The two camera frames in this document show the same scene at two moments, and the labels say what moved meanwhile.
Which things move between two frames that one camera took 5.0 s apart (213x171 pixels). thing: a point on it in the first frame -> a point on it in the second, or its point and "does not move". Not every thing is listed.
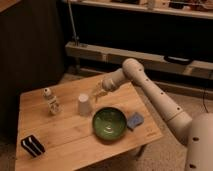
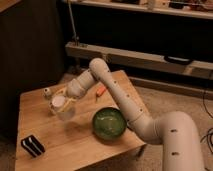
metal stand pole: x=74 y=36 does not move
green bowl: x=109 y=123 does not move
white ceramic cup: x=83 y=104 -> x=58 y=102
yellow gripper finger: x=95 y=90 -> x=60 y=92
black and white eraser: x=33 y=145 does not move
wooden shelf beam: x=160 y=62 does not move
